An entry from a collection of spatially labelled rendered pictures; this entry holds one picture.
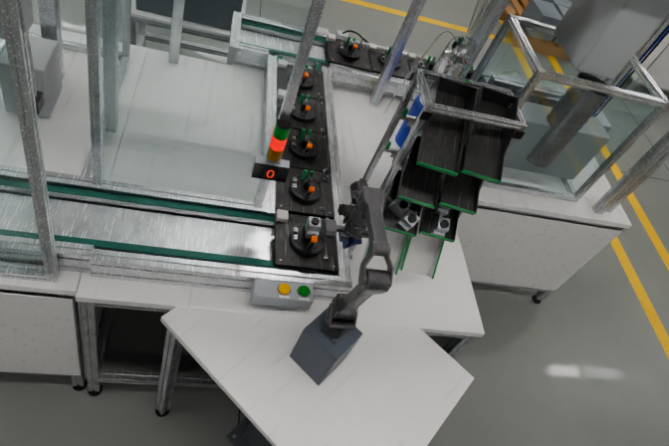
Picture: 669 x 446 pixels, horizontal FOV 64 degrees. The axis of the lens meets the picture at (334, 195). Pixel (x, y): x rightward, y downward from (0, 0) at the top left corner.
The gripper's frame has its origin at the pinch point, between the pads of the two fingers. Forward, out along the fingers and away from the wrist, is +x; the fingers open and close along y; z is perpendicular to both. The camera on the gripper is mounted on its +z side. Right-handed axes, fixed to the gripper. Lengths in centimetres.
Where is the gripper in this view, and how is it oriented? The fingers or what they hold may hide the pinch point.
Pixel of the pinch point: (346, 241)
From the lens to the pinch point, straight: 168.5
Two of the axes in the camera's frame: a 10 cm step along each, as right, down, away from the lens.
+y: -9.5, -1.5, -2.6
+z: -0.6, -7.5, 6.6
